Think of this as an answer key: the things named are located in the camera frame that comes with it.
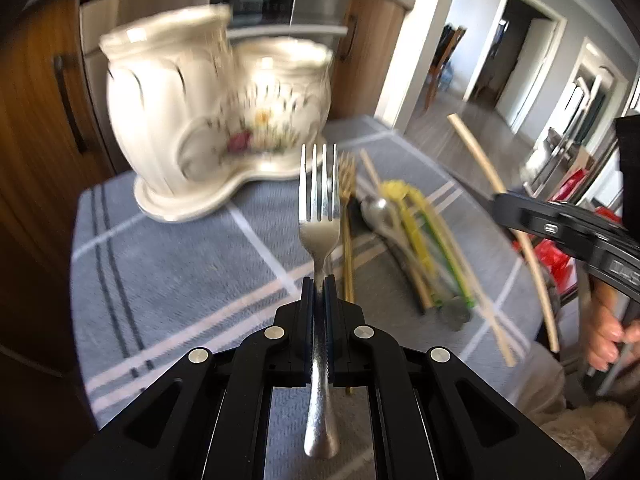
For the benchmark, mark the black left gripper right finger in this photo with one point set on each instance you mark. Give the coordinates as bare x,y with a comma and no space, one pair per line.
342,317

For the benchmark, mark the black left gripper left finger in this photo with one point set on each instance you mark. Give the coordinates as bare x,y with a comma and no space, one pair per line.
292,364

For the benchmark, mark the cream chopstick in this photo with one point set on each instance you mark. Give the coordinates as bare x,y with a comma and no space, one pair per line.
506,209

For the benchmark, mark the silver fork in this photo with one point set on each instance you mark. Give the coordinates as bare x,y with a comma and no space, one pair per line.
319,230

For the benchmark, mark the silver spoon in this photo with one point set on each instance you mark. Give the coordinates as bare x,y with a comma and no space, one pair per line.
452,309

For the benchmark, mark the yellow tulip plastic utensil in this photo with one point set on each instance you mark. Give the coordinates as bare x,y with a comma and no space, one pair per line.
443,274

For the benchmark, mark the gold fork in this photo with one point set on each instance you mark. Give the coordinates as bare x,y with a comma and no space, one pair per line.
347,182

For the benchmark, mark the person's right hand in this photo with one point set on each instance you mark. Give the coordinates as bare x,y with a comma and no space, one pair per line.
604,330

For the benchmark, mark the grey plaid tablecloth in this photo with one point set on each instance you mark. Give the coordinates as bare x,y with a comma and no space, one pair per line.
143,293

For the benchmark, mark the white ceramic utensil holder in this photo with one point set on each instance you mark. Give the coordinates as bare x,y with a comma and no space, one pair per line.
197,116

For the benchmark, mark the wooden chair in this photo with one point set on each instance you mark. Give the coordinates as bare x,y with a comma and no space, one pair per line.
448,41

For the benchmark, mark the wooden cabinet door left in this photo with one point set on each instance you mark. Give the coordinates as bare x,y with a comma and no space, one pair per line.
51,152

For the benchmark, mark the wooden cabinet door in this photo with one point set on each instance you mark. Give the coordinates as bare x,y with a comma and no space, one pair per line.
363,56
51,152

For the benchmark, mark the wooden cabinet door right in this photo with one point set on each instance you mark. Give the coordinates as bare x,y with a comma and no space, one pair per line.
363,56

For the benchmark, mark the stainless steel oven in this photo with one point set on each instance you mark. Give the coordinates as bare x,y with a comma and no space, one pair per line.
97,17

